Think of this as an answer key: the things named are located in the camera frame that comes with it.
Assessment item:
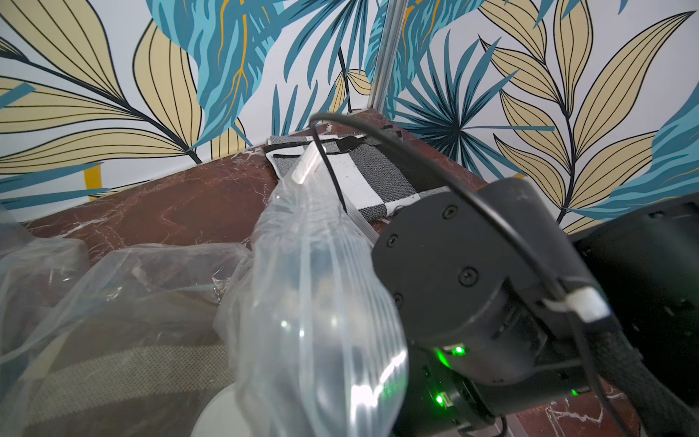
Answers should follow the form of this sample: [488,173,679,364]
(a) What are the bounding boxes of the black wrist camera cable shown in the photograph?
[308,111,635,437]

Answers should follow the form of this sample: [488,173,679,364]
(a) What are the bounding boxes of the white vacuum bag valve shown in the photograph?
[190,383,252,437]

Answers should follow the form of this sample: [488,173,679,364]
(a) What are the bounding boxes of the brown beige striped blanket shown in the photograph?
[21,272,241,437]

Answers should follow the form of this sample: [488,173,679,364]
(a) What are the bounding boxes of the grey checkered blanket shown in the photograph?
[264,126,454,224]

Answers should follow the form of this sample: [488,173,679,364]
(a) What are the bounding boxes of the right aluminium corner post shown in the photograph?
[365,0,409,113]

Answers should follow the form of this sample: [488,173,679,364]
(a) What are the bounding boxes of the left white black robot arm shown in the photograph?
[371,178,698,436]

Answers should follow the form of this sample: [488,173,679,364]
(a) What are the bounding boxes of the clear plastic vacuum bag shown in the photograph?
[1,145,408,436]

